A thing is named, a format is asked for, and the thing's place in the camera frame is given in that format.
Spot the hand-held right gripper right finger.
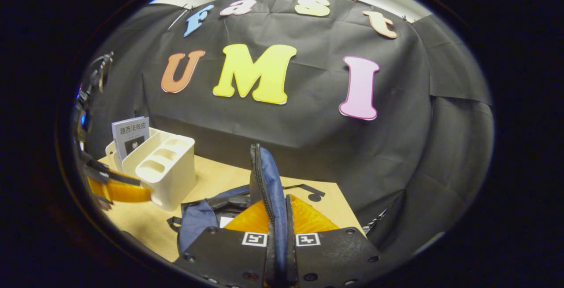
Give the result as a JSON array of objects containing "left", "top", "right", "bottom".
[{"left": 286, "top": 194, "right": 381, "bottom": 288}]

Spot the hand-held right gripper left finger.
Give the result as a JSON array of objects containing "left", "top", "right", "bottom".
[{"left": 174, "top": 199, "right": 270, "bottom": 288}]

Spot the blue schoolbag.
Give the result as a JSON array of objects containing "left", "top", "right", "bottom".
[{"left": 167, "top": 143, "right": 327, "bottom": 288}]

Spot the grey cover book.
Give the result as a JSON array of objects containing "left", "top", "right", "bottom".
[{"left": 111, "top": 116, "right": 150, "bottom": 161}]

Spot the cream plastic bookshelf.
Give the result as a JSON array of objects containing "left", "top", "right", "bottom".
[{"left": 106, "top": 127, "right": 197, "bottom": 211}]

